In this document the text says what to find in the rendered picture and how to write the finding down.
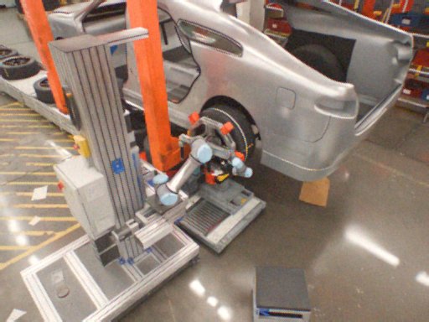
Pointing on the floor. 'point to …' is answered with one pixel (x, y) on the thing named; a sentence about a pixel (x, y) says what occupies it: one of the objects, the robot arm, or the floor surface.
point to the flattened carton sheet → (315, 192)
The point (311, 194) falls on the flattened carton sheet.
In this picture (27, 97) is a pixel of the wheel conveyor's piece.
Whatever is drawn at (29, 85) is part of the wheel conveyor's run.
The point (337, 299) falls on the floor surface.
